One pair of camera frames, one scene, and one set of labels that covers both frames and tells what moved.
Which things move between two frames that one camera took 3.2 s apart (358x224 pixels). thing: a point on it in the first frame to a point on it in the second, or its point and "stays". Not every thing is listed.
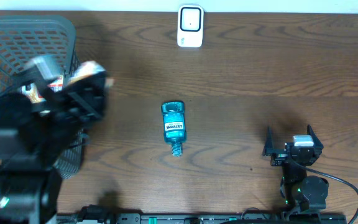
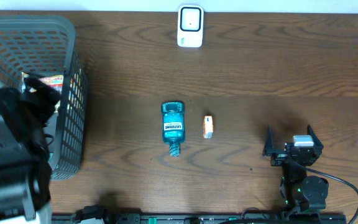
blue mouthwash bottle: (174, 125) stays
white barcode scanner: (190, 26) stays
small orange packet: (87, 68) to (207, 126)
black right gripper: (319, 147) stays
